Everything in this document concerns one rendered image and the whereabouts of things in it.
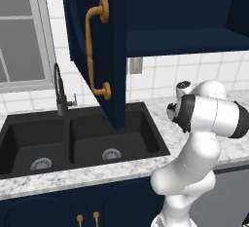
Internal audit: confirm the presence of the gold base cupboard handle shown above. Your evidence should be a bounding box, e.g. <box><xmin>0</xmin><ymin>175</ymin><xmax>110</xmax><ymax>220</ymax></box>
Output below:
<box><xmin>76</xmin><ymin>214</ymin><xmax>85</xmax><ymax>227</ymax></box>
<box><xmin>92</xmin><ymin>210</ymin><xmax>101</xmax><ymax>227</ymax></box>

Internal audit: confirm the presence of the grey wall socket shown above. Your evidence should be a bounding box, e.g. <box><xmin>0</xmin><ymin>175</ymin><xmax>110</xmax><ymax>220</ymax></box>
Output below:
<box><xmin>128</xmin><ymin>57</ymin><xmax>144</xmax><ymax>75</ymax></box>

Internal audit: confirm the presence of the gold cabinet door handle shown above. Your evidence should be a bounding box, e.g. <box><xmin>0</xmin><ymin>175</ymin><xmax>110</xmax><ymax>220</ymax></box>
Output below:
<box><xmin>85</xmin><ymin>0</ymin><xmax>113</xmax><ymax>101</ymax></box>

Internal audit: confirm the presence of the navy wall cabinet door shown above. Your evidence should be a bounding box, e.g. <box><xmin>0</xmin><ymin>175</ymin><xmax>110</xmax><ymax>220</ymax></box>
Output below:
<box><xmin>59</xmin><ymin>0</ymin><xmax>128</xmax><ymax>131</ymax></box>

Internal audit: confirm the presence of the navy wall cabinet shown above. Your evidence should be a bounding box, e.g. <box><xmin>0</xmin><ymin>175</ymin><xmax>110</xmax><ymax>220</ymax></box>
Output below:
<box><xmin>124</xmin><ymin>0</ymin><xmax>249</xmax><ymax>58</ymax></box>

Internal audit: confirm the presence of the navy base cupboard door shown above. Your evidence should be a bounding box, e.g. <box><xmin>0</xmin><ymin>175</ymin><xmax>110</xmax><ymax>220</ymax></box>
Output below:
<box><xmin>0</xmin><ymin>192</ymin><xmax>89</xmax><ymax>227</ymax></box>
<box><xmin>87</xmin><ymin>175</ymin><xmax>167</xmax><ymax>227</ymax></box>

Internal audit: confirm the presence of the grey dishwasher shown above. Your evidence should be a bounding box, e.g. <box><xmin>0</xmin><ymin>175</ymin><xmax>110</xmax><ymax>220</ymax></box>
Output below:
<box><xmin>189</xmin><ymin>168</ymin><xmax>249</xmax><ymax>227</ymax></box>

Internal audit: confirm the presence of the grey framed window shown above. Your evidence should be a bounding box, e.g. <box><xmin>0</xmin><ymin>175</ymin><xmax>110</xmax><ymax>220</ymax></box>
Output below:
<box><xmin>0</xmin><ymin>0</ymin><xmax>56</xmax><ymax>95</ymax></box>

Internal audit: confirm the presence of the black sink tap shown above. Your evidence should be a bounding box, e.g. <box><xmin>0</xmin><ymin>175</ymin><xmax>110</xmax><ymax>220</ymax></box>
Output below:
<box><xmin>53</xmin><ymin>62</ymin><xmax>79</xmax><ymax>117</ymax></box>

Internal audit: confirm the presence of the black double sink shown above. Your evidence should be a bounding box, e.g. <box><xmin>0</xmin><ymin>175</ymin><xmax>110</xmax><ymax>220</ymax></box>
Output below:
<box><xmin>0</xmin><ymin>101</ymin><xmax>171</xmax><ymax>180</ymax></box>

